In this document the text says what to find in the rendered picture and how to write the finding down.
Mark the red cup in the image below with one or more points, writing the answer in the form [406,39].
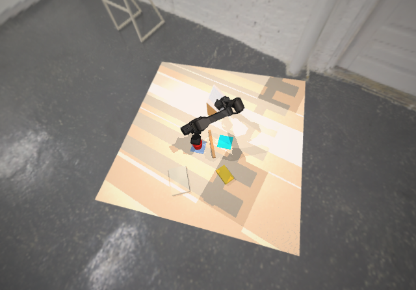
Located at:
[198,147]

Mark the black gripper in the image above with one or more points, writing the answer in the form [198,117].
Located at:
[195,139]

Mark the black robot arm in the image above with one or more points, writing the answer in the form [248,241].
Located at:
[200,124]

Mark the dark grey flat bar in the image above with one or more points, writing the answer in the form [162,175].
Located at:
[179,181]

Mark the yellow rectangular bar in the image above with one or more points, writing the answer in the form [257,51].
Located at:
[224,174]

